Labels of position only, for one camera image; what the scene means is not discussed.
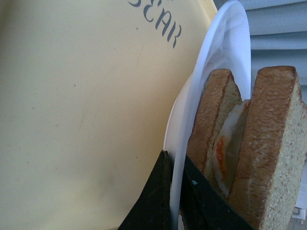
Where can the bread slice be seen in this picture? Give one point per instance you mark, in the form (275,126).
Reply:
(219,97)
(273,151)

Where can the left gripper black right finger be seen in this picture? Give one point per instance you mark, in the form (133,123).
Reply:
(202,207)

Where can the white round plate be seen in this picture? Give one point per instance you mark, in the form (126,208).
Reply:
(226,45)

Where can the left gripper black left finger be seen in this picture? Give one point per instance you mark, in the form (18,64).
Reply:
(152,209)

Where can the fried egg filling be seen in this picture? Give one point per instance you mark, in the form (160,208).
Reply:
(227,146)

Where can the yellow bear tray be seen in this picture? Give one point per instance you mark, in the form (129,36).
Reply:
(86,89)

